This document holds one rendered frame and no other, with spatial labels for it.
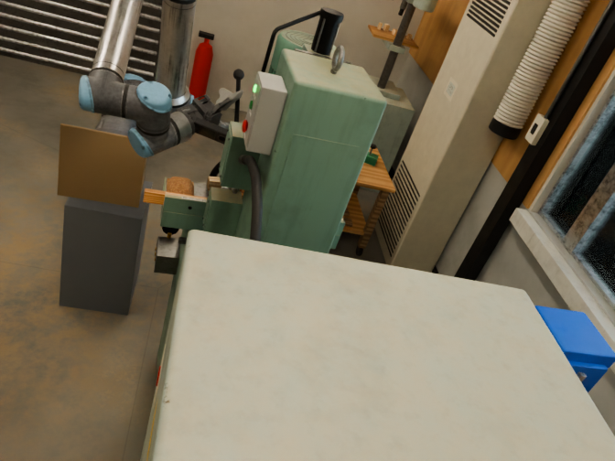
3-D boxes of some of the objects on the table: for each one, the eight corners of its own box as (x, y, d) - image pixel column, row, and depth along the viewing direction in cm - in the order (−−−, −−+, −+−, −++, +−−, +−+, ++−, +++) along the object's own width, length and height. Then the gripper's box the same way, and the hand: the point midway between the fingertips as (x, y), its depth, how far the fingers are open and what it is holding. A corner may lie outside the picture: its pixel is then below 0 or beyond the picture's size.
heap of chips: (193, 182, 190) (195, 173, 187) (193, 204, 178) (196, 195, 176) (167, 177, 187) (168, 168, 185) (166, 200, 176) (167, 190, 174)
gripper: (178, 90, 157) (231, 70, 168) (170, 135, 173) (219, 115, 184) (197, 110, 155) (249, 90, 167) (186, 154, 171) (235, 133, 182)
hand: (239, 109), depth 175 cm, fingers closed on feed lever, 14 cm apart
